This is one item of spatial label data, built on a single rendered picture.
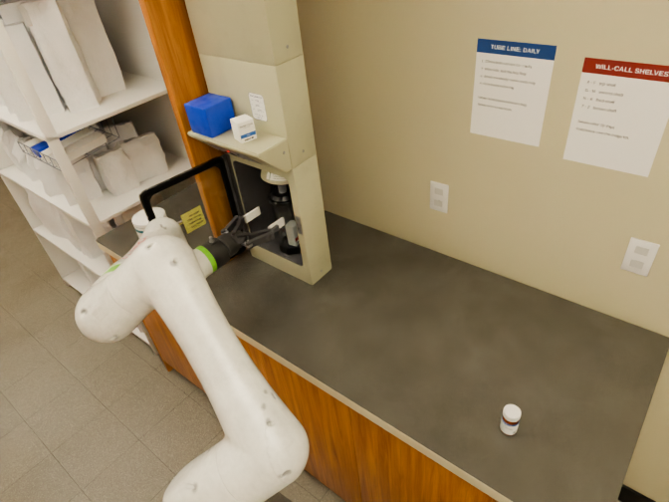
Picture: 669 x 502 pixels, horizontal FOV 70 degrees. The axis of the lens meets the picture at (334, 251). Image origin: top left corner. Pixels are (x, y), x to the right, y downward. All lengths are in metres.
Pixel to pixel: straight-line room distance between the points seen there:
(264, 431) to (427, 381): 0.67
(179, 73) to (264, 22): 0.39
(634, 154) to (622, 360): 0.57
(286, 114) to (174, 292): 0.66
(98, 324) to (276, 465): 0.44
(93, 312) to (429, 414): 0.86
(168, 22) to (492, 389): 1.37
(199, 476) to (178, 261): 0.38
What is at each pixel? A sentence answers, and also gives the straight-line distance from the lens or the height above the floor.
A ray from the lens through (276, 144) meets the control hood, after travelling 1.38.
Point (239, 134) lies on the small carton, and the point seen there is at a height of 1.54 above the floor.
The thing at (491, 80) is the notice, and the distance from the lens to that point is 1.49.
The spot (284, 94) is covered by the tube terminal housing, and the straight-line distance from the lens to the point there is 1.37.
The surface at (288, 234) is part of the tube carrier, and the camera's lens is 1.70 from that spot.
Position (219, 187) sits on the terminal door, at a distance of 1.70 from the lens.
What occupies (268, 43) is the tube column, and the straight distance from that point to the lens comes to 1.33.
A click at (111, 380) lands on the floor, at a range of 3.03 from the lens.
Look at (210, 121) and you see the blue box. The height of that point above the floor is 1.56.
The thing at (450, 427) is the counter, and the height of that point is 0.94.
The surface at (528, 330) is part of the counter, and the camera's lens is 1.59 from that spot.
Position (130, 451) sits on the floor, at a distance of 2.69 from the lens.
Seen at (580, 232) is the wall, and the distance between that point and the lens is 1.60.
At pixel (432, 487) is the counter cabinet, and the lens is 1.55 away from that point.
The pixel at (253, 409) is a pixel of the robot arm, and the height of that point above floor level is 1.38.
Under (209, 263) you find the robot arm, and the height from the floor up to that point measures 1.21.
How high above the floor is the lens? 2.09
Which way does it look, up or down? 38 degrees down
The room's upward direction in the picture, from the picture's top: 7 degrees counter-clockwise
